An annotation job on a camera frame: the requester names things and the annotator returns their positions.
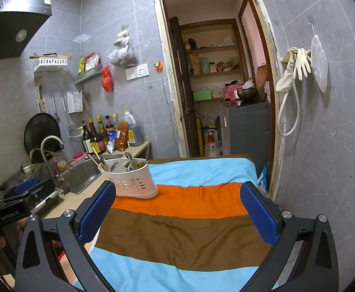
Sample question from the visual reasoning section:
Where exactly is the slim dark sauce bottle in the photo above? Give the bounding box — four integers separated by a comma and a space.
96, 115, 109, 146

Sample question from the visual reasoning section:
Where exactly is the red plastic bag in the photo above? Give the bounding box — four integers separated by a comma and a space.
101, 66, 113, 92

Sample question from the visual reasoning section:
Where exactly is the dark wooden door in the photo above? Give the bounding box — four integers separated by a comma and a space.
169, 17, 200, 158

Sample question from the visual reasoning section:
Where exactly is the black wok pan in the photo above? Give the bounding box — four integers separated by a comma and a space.
23, 113, 63, 155

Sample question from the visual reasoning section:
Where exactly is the dark pump bottle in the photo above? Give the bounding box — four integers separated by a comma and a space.
82, 120, 94, 154

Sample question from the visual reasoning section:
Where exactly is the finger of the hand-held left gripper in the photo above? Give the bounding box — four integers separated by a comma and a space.
25, 178, 56, 210
2, 178, 41, 200

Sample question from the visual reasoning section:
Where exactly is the white wall box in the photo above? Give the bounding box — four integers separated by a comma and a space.
67, 91, 84, 113

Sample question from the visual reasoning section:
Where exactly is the red white packet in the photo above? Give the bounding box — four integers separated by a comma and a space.
84, 53, 101, 71

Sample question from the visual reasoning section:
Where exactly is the white wall basket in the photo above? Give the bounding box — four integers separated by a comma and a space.
33, 57, 68, 73

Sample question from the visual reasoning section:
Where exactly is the grey appliance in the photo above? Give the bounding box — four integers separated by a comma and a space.
218, 100, 272, 171

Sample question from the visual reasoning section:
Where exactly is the induction cooker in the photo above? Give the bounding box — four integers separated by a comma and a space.
31, 189, 61, 215

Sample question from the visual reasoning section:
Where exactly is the steel cooking pot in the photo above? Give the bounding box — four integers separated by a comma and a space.
1, 164, 32, 189

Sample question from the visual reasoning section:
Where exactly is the wooden spatula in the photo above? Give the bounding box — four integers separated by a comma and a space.
34, 77, 48, 113

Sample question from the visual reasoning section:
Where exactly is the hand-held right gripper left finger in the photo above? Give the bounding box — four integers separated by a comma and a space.
15, 181, 117, 292

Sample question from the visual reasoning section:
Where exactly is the black range hood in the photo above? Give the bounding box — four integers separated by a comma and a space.
0, 0, 53, 64

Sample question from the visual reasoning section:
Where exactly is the stainless steel sink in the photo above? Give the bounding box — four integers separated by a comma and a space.
59, 158, 103, 194

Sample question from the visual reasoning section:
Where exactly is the hanging metal utensil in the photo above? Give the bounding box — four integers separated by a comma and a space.
51, 95, 61, 122

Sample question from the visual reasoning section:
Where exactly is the white plastic utensil basket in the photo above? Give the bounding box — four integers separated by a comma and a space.
98, 155, 159, 200

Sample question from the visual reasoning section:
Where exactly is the wooden cutting board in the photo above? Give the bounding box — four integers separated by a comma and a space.
256, 64, 268, 99

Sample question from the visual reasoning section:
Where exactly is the clear hanging plastic bag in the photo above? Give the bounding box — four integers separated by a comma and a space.
310, 23, 328, 93

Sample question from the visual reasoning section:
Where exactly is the grey plastic bag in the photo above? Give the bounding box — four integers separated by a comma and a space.
108, 27, 138, 67

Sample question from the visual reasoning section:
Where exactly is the large soy sauce bottle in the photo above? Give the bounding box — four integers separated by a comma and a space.
88, 118, 106, 154

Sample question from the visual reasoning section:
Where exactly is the curved metal faucet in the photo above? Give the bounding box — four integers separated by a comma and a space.
40, 136, 65, 174

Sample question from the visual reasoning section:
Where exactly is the hanging wire strainer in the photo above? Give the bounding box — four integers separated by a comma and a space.
62, 94, 84, 143

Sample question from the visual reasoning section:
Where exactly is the blue floor packet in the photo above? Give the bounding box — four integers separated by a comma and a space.
257, 166, 269, 189

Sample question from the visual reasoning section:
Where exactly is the cooking oil jug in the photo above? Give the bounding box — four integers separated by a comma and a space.
123, 110, 144, 147

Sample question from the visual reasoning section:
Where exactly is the beige rubber glove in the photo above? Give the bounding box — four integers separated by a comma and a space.
276, 47, 298, 92

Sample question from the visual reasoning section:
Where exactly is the dark metal bowl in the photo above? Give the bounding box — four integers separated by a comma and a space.
236, 88, 257, 100

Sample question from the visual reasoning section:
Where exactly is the pink cloth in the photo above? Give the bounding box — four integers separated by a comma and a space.
223, 85, 242, 102

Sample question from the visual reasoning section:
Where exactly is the striped blanket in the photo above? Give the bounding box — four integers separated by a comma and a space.
71, 154, 278, 292

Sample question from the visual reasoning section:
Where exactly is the red spice bag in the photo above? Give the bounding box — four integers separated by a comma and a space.
116, 122, 130, 151

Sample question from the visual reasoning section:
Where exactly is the blue white packet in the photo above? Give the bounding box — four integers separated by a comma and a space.
106, 131, 119, 154

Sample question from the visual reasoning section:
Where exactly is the grey wall shelf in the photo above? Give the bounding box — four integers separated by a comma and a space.
74, 64, 103, 84

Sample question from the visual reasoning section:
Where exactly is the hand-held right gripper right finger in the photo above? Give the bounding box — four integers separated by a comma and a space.
241, 182, 339, 292

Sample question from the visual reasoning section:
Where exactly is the wooden shelving unit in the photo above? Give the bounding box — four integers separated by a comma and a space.
179, 19, 242, 104

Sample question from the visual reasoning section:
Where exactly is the white rubber glove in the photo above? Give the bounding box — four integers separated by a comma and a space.
292, 48, 312, 81

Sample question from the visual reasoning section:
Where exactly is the wooden door frame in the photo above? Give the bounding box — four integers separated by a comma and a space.
151, 0, 284, 201

